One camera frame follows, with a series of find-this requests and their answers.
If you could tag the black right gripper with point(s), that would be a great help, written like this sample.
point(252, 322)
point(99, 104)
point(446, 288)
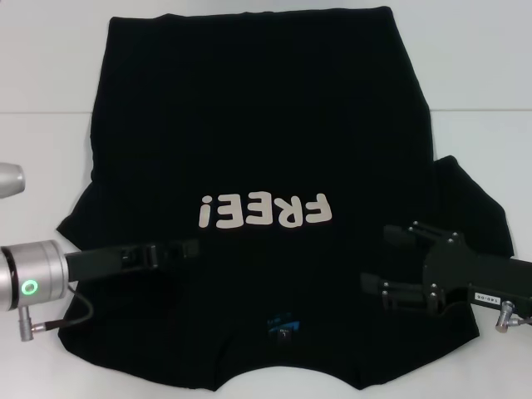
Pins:
point(478, 274)

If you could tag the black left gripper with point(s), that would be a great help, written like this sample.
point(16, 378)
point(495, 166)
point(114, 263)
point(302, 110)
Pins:
point(95, 262)

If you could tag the black shirt with FREE print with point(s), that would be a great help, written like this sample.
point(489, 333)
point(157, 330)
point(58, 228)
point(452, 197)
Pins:
point(266, 124)

